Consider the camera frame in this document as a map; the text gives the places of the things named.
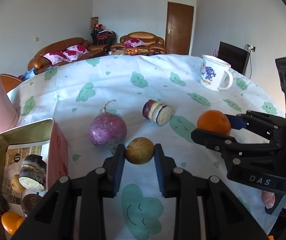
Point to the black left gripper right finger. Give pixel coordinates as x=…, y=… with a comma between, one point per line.
x=205, y=208

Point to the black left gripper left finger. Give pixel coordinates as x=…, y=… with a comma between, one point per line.
x=54, y=216

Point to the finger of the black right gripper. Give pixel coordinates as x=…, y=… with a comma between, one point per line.
x=268, y=126
x=228, y=146

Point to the large orange mandarin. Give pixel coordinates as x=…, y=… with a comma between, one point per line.
x=214, y=121

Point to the dark brown mangosteen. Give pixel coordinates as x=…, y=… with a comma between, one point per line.
x=29, y=202

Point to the small orange mandarin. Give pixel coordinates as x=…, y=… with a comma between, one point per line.
x=20, y=221

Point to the dark sugarcane piece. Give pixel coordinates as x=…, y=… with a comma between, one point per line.
x=32, y=175

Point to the yellow-green small fruit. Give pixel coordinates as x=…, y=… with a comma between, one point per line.
x=15, y=184

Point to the purple sugarcane piece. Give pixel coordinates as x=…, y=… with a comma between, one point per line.
x=157, y=112

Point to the small brown longan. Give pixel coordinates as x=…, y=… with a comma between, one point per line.
x=139, y=151

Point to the purple round turnip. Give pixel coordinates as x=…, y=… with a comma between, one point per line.
x=107, y=130

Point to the right hand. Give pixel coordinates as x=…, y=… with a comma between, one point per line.
x=280, y=198

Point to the pink tin box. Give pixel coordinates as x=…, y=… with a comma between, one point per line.
x=43, y=138

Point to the black television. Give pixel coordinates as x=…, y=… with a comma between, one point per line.
x=238, y=58

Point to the white floral mug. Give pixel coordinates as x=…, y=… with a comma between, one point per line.
x=215, y=73

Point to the white green cloud tablecloth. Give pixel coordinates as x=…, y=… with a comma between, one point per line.
x=75, y=93

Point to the brown leather armchair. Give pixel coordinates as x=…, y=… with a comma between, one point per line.
x=154, y=44

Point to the brown wooden door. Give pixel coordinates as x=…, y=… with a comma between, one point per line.
x=178, y=28

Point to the pink floral armchair cushion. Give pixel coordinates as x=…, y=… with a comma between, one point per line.
x=134, y=42

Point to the brown leather chair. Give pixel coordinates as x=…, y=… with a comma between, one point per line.
x=9, y=82

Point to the blue clothing on sofa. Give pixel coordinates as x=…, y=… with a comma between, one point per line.
x=34, y=72

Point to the wooden coffee table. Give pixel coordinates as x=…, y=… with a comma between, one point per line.
x=130, y=52

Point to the brown leather long sofa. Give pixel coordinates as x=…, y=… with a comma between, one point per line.
x=39, y=62

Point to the pink floral sofa cushion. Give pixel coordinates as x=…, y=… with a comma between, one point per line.
x=71, y=54

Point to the stacked chairs with clothes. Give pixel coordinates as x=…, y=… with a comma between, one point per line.
x=101, y=35

